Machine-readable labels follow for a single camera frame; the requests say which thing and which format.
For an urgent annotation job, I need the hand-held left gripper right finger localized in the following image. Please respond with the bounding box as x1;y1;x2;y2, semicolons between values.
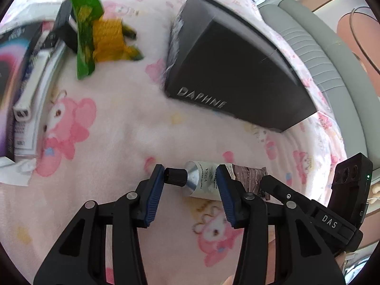
216;164;346;285

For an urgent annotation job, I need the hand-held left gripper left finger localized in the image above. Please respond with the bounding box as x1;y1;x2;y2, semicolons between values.
33;164;165;285

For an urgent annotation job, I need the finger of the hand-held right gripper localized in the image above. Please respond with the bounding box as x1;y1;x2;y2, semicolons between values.
260;175;315;217

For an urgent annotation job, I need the hand cream tube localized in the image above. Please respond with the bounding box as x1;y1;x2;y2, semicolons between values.
164;160;268;201

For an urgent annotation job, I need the black shoe box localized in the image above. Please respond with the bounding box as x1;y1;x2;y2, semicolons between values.
164;0;318;133

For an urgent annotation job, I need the person's right forearm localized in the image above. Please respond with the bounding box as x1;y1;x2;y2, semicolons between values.
335;252;348;271

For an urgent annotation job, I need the pink printed blanket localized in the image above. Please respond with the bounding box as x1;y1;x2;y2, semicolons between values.
0;0;350;285

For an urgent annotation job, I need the grey padded bed headboard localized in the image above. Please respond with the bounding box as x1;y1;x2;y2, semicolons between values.
257;0;380;190

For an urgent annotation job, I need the yellow snack wrapper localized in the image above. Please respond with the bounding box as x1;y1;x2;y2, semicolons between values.
92;18;145;63

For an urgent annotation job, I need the green snack wrapper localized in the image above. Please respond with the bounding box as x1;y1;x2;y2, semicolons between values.
70;0;105;80

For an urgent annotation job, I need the long black box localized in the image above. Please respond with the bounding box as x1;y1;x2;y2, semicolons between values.
55;0;79;54

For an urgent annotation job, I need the black rainbow package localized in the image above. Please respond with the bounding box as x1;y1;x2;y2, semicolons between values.
0;21;45;158

